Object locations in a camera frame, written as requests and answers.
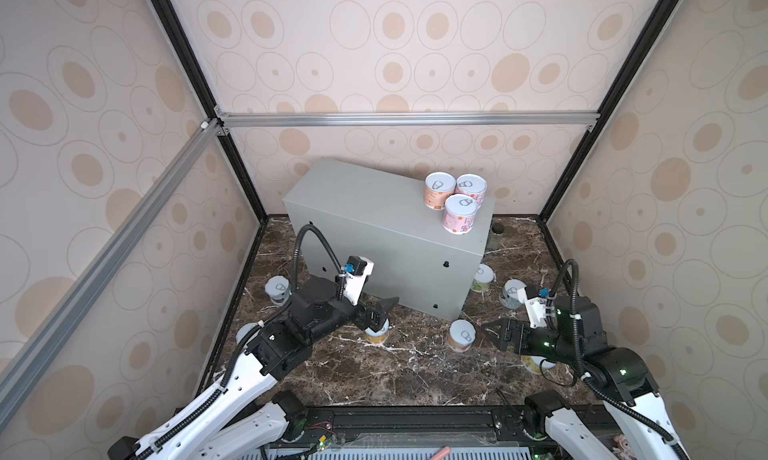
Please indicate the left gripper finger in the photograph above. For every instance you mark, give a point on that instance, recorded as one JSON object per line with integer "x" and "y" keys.
{"x": 377, "y": 322}
{"x": 386, "y": 305}

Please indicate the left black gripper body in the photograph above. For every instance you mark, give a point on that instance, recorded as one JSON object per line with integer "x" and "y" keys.
{"x": 339, "y": 312}

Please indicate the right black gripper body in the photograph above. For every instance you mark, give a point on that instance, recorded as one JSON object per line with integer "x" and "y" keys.
{"x": 542, "y": 343}

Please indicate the orange pink label can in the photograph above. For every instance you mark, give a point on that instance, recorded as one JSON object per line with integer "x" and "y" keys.
{"x": 439, "y": 186}

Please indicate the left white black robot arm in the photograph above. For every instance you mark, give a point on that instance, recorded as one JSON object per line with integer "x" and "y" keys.
{"x": 210, "y": 426}

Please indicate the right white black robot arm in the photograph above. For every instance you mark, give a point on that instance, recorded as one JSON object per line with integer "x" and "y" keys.
{"x": 621, "y": 380}

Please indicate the yellow label can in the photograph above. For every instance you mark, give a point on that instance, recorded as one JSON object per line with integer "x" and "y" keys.
{"x": 379, "y": 336}

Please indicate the teal flat can right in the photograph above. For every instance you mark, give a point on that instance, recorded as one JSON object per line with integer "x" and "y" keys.
{"x": 514, "y": 294}

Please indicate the brown orange label can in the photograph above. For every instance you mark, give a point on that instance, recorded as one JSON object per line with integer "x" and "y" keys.
{"x": 461, "y": 336}

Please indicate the teal label can left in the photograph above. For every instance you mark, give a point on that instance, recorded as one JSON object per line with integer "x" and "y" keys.
{"x": 277, "y": 289}

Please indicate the yellow can front right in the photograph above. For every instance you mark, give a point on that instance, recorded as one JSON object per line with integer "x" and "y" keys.
{"x": 537, "y": 365}

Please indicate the grey metal cabinet box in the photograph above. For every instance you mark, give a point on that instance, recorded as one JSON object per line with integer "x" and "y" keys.
{"x": 382, "y": 217}

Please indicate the green label can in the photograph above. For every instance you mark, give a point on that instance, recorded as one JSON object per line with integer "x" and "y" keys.
{"x": 483, "y": 279}

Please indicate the glass jar black lid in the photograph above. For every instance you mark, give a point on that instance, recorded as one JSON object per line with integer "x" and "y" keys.
{"x": 495, "y": 236}

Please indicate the pink pen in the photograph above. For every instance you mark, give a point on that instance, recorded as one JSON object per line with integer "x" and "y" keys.
{"x": 441, "y": 454}

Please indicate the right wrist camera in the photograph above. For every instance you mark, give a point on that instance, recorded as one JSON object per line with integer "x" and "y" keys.
{"x": 537, "y": 309}

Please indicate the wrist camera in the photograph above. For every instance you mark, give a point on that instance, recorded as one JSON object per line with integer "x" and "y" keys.
{"x": 537, "y": 309}
{"x": 355, "y": 274}

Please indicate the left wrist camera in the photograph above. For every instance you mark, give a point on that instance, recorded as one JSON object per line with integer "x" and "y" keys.
{"x": 355, "y": 274}

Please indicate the horizontal aluminium rail back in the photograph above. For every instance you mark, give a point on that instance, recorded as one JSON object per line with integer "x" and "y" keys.
{"x": 421, "y": 119}

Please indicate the diagonal aluminium rail left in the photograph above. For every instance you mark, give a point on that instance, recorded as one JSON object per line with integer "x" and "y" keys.
{"x": 43, "y": 347}

